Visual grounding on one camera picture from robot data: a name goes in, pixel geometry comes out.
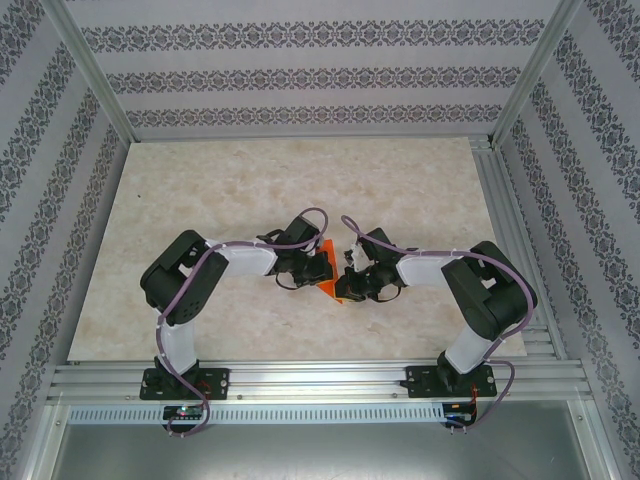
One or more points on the long aluminium mounting rail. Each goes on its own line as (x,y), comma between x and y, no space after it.
(320,380)

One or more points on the right circuit board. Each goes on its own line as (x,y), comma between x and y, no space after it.
(457,412)

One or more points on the circuit board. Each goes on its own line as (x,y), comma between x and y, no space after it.
(182,412)
(457,412)

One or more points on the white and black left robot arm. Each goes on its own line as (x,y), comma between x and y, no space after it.
(247,260)

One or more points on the aluminium frame post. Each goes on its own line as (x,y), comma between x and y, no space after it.
(90,75)
(537,70)

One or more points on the left circuit board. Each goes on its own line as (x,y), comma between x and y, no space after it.
(182,412)

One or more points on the grey metal panel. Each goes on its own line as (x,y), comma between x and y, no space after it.
(320,455)

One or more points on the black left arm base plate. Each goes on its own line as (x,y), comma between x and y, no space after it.
(220,384)

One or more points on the aluminium side rail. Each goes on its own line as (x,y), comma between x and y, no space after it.
(500,200)

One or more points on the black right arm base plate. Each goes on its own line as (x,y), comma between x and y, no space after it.
(420,382)

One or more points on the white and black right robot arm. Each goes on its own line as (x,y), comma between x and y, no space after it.
(425,270)

